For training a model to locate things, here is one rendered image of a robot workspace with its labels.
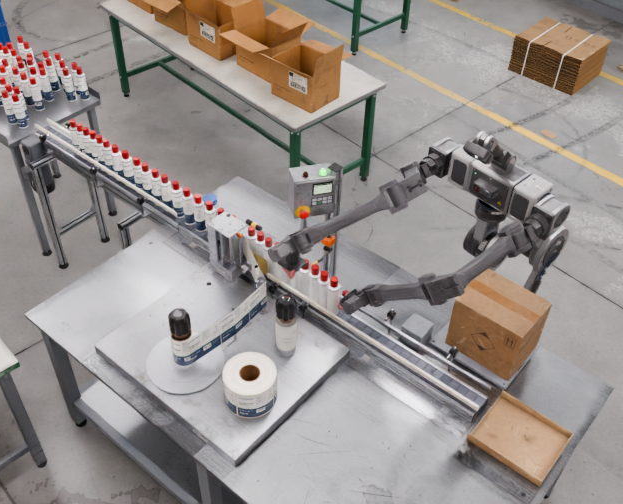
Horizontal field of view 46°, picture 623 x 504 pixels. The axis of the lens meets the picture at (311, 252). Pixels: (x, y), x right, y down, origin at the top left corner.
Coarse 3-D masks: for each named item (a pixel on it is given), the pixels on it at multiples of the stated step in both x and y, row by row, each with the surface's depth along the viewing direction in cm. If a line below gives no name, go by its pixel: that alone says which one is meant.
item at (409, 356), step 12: (192, 228) 348; (264, 276) 326; (300, 300) 315; (336, 324) 306; (360, 324) 306; (372, 336) 302; (384, 336) 302; (396, 348) 297; (396, 360) 293; (408, 360) 293; (420, 360) 293; (432, 372) 289; (432, 384) 284; (456, 384) 285; (468, 396) 281; (480, 396) 281; (468, 408) 277
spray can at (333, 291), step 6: (330, 282) 297; (336, 282) 296; (330, 288) 298; (336, 288) 298; (330, 294) 300; (336, 294) 300; (330, 300) 302; (336, 300) 302; (330, 306) 305; (336, 306) 305; (336, 312) 308
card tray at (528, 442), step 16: (512, 400) 284; (496, 416) 280; (512, 416) 280; (528, 416) 280; (544, 416) 276; (480, 432) 274; (496, 432) 275; (512, 432) 275; (528, 432) 275; (544, 432) 275; (560, 432) 275; (496, 448) 270; (512, 448) 270; (528, 448) 270; (544, 448) 270; (560, 448) 270; (512, 464) 262; (528, 464) 265; (544, 464) 265
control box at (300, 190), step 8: (296, 168) 286; (304, 168) 286; (312, 168) 286; (320, 168) 286; (296, 176) 282; (312, 176) 282; (320, 176) 282; (328, 176) 283; (296, 184) 280; (304, 184) 281; (312, 184) 282; (296, 192) 282; (304, 192) 283; (296, 200) 285; (304, 200) 286; (296, 208) 288; (304, 208) 289; (312, 208) 290; (320, 208) 291; (328, 208) 292; (296, 216) 291
